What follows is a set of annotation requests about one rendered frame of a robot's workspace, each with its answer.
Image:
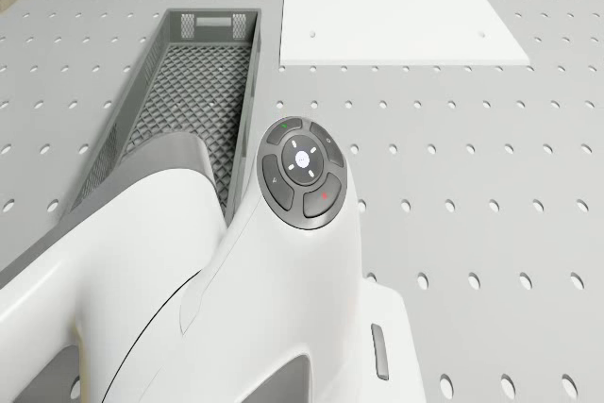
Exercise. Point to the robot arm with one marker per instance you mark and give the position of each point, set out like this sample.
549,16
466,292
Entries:
264,308

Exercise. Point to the dark grey basket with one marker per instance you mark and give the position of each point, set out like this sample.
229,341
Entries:
189,91

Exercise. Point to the white board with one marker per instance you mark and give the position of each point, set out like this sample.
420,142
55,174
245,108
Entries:
387,16

